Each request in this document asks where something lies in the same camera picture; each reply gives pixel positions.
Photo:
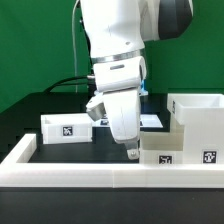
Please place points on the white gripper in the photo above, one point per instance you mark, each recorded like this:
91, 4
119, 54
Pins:
123, 112

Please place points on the white front drawer tray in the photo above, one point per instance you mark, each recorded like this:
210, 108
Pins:
161, 148

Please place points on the white drawer tray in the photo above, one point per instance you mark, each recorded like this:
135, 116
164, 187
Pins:
161, 148
66, 128

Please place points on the white drawer cabinet box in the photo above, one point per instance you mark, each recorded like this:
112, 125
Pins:
202, 116

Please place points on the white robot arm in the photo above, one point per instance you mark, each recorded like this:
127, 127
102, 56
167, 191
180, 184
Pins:
118, 31

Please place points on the paper sheet with markers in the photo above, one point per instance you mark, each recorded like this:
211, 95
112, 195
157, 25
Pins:
146, 121

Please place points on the white U-shaped border fence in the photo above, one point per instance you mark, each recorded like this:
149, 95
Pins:
17, 171

